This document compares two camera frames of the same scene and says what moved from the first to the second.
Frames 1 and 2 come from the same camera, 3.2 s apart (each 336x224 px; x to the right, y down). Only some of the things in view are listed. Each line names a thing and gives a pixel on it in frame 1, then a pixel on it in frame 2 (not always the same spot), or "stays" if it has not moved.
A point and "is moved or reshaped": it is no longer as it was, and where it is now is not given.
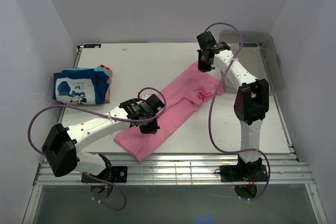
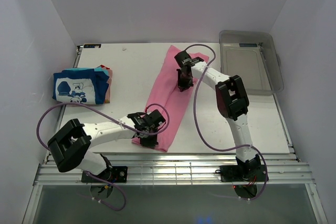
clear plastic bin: x=256 y=51 stays
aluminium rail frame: x=190 y=170 stays
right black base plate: x=235 y=173 stays
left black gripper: x=151 y=129 to x=150 y=144
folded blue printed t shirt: x=80 y=86 stays
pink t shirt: x=181 y=101 is moved or reshaped
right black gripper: x=201 y=67 to x=182 y=85
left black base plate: x=116 y=174 stays
